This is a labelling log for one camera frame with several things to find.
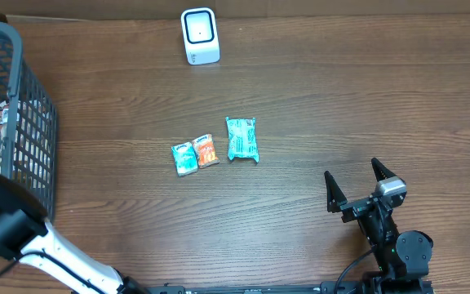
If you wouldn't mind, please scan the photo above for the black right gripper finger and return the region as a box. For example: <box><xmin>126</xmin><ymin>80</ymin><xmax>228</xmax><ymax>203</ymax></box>
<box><xmin>324</xmin><ymin>171</ymin><xmax>348</xmax><ymax>213</ymax></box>
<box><xmin>371</xmin><ymin>158</ymin><xmax>396</xmax><ymax>182</ymax></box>

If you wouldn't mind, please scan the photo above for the teal wet wipes pack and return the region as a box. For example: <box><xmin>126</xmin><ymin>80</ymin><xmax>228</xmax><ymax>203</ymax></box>
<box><xmin>225</xmin><ymin>117</ymin><xmax>259</xmax><ymax>163</ymax></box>

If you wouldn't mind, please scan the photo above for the orange tissue pack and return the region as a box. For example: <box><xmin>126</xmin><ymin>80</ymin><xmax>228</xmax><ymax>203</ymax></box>
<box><xmin>192</xmin><ymin>134</ymin><xmax>219</xmax><ymax>168</ymax></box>

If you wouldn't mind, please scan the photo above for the teal tissue pack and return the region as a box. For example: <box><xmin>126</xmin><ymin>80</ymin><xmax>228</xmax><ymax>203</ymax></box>
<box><xmin>171</xmin><ymin>142</ymin><xmax>198</xmax><ymax>176</ymax></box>

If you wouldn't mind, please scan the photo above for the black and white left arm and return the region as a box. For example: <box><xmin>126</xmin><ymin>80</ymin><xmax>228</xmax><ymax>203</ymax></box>
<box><xmin>0</xmin><ymin>174</ymin><xmax>147</xmax><ymax>294</ymax></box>

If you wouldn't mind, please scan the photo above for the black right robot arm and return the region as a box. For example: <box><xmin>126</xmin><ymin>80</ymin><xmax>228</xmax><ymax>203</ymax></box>
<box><xmin>320</xmin><ymin>158</ymin><xmax>434</xmax><ymax>294</ymax></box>

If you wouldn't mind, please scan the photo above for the white barcode scanner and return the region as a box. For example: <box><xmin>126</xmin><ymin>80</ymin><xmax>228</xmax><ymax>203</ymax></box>
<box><xmin>180</xmin><ymin>7</ymin><xmax>220</xmax><ymax>65</ymax></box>

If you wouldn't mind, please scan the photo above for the grey plastic mesh basket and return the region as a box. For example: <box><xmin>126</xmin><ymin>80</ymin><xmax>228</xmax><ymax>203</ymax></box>
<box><xmin>0</xmin><ymin>22</ymin><xmax>58</xmax><ymax>219</ymax></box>

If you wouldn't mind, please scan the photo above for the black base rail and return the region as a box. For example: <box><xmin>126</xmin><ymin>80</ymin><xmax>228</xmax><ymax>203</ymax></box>
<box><xmin>144</xmin><ymin>281</ymin><xmax>366</xmax><ymax>294</ymax></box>

